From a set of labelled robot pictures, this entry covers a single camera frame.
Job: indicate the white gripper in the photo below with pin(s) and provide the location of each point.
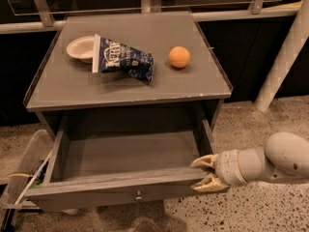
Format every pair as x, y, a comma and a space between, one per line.
227, 168

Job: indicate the grey top drawer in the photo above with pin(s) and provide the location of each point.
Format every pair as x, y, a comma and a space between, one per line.
96, 162

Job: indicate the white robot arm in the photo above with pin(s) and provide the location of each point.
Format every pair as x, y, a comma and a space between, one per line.
284, 159

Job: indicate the grey drawer cabinet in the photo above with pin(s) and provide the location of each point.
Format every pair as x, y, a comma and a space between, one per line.
63, 83

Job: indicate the orange fruit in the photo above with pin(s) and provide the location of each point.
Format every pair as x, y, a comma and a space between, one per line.
179, 57

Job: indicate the blue chip bag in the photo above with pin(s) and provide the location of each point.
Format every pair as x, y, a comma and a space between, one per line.
110, 56

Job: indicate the white slanted pole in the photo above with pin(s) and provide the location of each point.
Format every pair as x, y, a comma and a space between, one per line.
291, 47

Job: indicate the clear plastic bin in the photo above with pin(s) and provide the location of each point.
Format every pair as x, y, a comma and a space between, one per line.
42, 163

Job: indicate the white paper bowl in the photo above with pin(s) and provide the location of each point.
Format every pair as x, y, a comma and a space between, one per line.
82, 49

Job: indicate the metal railing with glass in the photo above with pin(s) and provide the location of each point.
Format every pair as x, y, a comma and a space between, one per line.
25, 16

